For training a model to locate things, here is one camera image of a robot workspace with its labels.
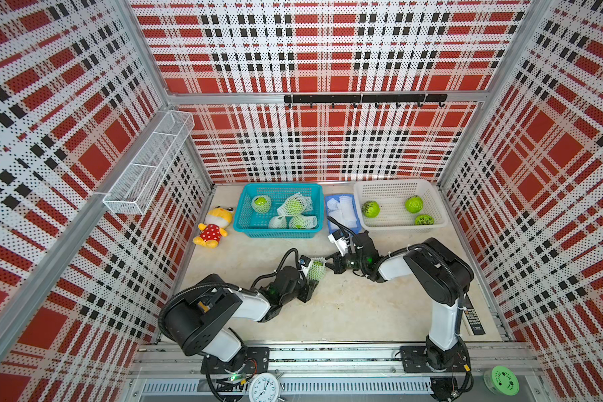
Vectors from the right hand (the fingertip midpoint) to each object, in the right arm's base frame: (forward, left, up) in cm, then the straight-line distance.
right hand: (324, 262), depth 92 cm
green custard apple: (-6, +3, +5) cm, 8 cm away
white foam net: (-1, +1, +4) cm, 5 cm away
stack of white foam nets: (+22, -9, +2) cm, 24 cm away
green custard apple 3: (+25, -39, +4) cm, 46 cm away
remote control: (-19, -48, -1) cm, 52 cm away
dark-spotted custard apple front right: (+16, -41, +4) cm, 44 cm away
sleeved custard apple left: (+25, +26, +5) cm, 36 cm away
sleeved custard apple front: (+15, +8, +5) cm, 18 cm away
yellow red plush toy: (+18, +44, +4) cm, 47 cm away
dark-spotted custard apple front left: (+23, -20, +3) cm, 31 cm away
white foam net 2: (+27, +7, +4) cm, 29 cm away
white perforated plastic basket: (+22, -32, -3) cm, 39 cm away
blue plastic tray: (+30, -6, +2) cm, 31 cm away
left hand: (-5, +4, -2) cm, 7 cm away
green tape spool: (-37, -47, +3) cm, 60 cm away
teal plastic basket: (+16, +22, +2) cm, 27 cm away
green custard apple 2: (+19, +11, +9) cm, 24 cm away
